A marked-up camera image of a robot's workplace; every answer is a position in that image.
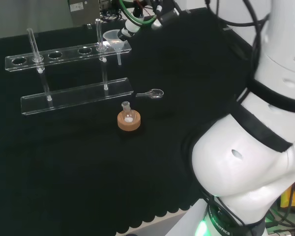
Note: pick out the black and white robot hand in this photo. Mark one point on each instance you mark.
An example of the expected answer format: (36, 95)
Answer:
(167, 12)

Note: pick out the clear plastic funnel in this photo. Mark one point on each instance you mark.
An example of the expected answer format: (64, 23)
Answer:
(113, 40)

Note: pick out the clear acrylic funnel stand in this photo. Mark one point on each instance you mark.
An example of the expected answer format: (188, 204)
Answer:
(76, 94)

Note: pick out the grey tape strip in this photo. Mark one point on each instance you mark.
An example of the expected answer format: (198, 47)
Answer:
(227, 29)

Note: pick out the grey metal box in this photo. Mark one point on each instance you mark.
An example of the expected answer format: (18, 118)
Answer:
(83, 12)

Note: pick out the small round-bottom glass flask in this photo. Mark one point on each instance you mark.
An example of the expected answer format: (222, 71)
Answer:
(127, 115)

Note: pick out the black bench cloth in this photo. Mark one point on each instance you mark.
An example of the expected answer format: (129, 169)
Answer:
(76, 159)

